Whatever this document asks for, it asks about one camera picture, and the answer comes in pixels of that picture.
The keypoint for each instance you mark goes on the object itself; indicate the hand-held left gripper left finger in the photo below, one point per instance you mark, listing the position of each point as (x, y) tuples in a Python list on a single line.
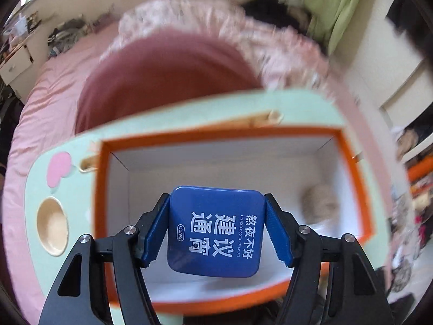
[(155, 230)]

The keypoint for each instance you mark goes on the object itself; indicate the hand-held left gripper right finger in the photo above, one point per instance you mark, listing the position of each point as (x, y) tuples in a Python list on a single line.
[(279, 230)]

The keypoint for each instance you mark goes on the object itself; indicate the beige fuzzy pouch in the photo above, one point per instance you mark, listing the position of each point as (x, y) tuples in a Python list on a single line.
[(319, 203)]

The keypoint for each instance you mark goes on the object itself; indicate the orange cardboard box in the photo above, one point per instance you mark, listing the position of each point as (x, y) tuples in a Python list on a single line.
[(100, 210)]

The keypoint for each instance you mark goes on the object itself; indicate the blue tin box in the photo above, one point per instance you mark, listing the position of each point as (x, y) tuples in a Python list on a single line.
[(216, 230)]

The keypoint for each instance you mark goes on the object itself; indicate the green cartoon desktop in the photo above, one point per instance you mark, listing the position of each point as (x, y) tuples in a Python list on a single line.
[(203, 111)]

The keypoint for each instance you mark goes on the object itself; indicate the cluttered white shelf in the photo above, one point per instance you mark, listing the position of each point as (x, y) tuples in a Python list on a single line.
[(416, 176)]

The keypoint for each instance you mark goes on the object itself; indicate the pink bed sheet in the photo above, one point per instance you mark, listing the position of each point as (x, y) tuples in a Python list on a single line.
[(44, 101)]

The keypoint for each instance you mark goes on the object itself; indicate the pink floral duvet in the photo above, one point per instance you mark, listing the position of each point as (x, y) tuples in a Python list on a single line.
[(280, 47)]

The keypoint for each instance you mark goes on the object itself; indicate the striped clothes pile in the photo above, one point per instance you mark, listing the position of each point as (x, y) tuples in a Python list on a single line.
[(64, 35)]

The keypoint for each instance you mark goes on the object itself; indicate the white nightstand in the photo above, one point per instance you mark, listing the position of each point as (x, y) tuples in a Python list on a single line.
[(15, 64)]

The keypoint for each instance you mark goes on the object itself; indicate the black clothes pile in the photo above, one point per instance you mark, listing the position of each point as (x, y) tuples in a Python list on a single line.
[(270, 10)]

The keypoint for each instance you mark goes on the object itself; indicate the green hanging cloth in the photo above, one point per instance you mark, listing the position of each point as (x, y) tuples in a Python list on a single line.
[(335, 6)]

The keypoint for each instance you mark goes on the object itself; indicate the black hanging garment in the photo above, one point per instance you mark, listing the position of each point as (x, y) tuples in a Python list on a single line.
[(406, 17)]

